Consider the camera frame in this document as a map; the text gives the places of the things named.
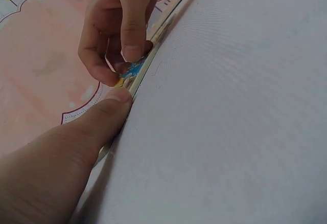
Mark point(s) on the person's right hand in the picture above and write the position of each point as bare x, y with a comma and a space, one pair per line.
110, 17

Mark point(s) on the person's left hand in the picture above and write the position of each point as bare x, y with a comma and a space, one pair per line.
48, 173

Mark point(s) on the person's right fingers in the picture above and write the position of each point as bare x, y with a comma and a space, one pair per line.
150, 11

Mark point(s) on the person's left thumb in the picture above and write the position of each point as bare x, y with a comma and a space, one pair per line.
97, 129

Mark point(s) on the person's right thumb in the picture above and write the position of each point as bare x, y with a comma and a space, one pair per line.
130, 34

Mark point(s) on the blue and yellow piece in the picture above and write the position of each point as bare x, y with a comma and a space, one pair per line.
133, 69

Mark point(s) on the thin beige printed board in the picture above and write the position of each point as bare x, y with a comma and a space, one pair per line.
140, 77

